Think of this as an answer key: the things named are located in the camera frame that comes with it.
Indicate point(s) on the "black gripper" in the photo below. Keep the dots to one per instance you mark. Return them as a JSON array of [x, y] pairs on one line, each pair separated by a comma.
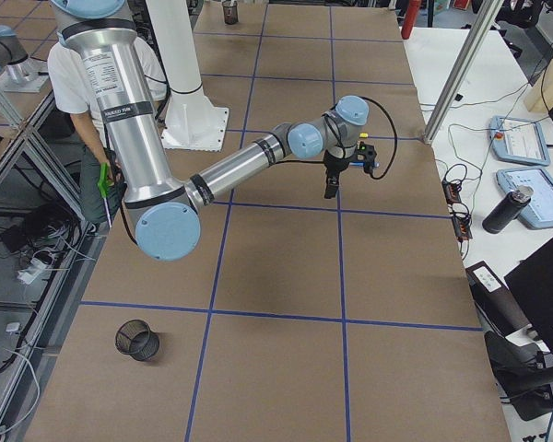
[[334, 165]]

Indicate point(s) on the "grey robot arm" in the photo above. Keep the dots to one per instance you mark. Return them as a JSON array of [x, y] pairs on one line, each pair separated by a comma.
[[18, 71], [164, 210]]

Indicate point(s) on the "black water bottle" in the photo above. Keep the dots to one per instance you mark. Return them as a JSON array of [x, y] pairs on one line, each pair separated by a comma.
[[507, 209]]

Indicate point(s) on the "red fire extinguisher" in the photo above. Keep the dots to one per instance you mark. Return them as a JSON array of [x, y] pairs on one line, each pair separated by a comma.
[[410, 18]]

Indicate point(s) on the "blue teach pendant far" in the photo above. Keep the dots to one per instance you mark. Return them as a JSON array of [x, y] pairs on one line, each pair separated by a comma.
[[518, 141]]

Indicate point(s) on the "blue teach pendant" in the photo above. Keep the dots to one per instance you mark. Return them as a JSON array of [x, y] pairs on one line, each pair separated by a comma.
[[538, 214], [518, 141]]

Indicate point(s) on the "left black mesh pen cup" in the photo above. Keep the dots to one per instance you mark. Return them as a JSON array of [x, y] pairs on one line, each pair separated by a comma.
[[230, 12]]

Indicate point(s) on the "black mesh pen cup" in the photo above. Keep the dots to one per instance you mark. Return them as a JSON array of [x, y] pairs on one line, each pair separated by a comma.
[[136, 339], [230, 12]]

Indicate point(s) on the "blue teach pendant near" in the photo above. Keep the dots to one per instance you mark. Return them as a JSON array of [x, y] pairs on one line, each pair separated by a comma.
[[538, 214]]

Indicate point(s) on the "black computer monitor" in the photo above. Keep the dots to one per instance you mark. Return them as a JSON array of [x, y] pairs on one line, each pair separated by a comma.
[[531, 284]]

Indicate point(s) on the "right black mesh pen cup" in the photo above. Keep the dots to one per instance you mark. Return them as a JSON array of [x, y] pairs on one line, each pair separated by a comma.
[[136, 339]]

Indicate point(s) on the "seated person white shirt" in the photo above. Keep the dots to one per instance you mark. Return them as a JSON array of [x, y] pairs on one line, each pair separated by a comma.
[[111, 96]]

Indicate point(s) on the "white power strip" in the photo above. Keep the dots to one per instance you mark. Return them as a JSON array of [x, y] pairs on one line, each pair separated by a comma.
[[35, 269]]

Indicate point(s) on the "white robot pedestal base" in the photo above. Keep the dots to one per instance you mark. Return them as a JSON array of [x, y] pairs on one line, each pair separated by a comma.
[[191, 120]]

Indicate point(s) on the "green handled tool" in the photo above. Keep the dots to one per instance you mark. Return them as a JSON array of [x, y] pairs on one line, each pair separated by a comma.
[[104, 185]]

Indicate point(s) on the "aluminium frame post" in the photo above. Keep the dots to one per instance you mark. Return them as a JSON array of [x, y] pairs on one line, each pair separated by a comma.
[[472, 44]]

